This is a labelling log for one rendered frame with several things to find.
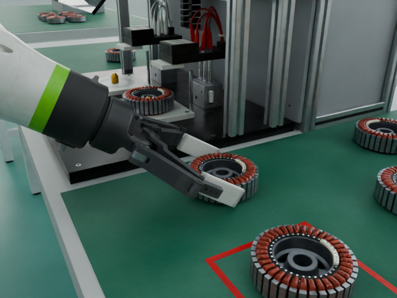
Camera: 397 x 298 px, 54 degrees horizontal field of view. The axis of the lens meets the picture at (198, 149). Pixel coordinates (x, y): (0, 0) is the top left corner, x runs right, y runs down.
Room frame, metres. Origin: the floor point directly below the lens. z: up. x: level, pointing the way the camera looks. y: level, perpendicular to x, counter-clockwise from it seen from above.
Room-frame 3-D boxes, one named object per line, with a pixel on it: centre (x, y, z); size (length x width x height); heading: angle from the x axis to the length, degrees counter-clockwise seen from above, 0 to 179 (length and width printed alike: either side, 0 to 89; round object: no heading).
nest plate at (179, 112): (0.82, 0.11, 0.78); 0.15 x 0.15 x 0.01; 29
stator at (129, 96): (0.82, 0.11, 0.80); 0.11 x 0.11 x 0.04
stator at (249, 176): (0.53, -0.04, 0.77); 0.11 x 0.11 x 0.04
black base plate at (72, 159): (0.93, 0.16, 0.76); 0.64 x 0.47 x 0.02; 29
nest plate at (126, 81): (1.03, 0.23, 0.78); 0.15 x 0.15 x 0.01; 29
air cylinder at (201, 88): (0.89, -0.02, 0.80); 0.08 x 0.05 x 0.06; 29
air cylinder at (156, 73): (1.10, 0.10, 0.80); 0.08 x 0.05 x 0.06; 29
